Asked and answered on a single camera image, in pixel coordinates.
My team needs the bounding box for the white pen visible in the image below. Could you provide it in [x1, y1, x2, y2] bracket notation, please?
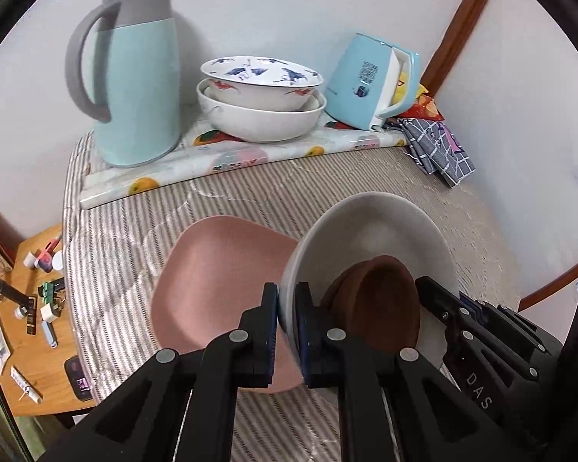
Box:
[10, 365, 43, 404]

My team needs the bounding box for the grey plaid cloth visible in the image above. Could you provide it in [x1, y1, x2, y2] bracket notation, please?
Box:
[384, 116, 477, 187]

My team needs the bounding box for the black smartphone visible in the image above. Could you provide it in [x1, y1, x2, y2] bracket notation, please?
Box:
[64, 355, 94, 401]

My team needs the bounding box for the wooden door frame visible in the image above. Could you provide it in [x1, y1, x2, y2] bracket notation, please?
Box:
[420, 0, 501, 94]

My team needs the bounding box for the light blue electric kettle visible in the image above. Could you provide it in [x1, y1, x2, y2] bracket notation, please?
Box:
[325, 33, 421, 132]

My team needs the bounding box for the yellow snack packet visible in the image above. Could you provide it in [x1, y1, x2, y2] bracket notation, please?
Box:
[395, 70, 427, 104]

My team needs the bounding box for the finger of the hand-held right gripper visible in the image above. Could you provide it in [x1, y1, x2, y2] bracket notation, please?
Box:
[459, 291, 502, 329]
[415, 276, 468, 347]

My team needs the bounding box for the blue patterned bowl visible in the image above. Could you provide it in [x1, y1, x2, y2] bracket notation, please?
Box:
[200, 55, 324, 112]

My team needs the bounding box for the large white bowl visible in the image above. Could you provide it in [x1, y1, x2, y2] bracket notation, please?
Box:
[278, 191, 459, 398]

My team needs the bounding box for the plain white bowl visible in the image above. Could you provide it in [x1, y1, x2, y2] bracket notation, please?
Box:
[196, 78, 328, 144]

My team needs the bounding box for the small brown bowl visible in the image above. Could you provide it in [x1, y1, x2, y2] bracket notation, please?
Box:
[320, 261, 367, 309]
[330, 255, 421, 354]

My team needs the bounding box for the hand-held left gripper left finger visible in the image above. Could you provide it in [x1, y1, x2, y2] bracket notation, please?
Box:
[39, 281, 279, 462]

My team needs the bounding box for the pink plate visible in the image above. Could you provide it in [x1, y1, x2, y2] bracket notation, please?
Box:
[150, 216, 303, 394]

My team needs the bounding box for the fruit printed rolled tablecloth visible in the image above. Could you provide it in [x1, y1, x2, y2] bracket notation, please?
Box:
[79, 115, 408, 211]

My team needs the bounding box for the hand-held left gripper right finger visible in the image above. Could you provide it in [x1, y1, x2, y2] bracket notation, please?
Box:
[294, 283, 521, 462]

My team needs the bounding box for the wooden side table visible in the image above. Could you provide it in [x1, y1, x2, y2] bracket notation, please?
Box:
[0, 224, 97, 417]

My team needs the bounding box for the black metal tool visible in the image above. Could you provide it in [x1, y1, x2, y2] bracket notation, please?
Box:
[0, 274, 37, 310]

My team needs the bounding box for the red snack packet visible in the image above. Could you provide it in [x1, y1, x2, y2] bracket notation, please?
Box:
[405, 94, 445, 122]

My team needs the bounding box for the striped table cover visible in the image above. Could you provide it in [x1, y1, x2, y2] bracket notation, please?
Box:
[60, 130, 531, 462]

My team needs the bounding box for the pink white tube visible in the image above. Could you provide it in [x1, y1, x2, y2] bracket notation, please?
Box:
[35, 237, 63, 270]

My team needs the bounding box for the light blue thermos jug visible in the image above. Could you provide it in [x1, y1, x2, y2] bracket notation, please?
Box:
[65, 0, 183, 169]

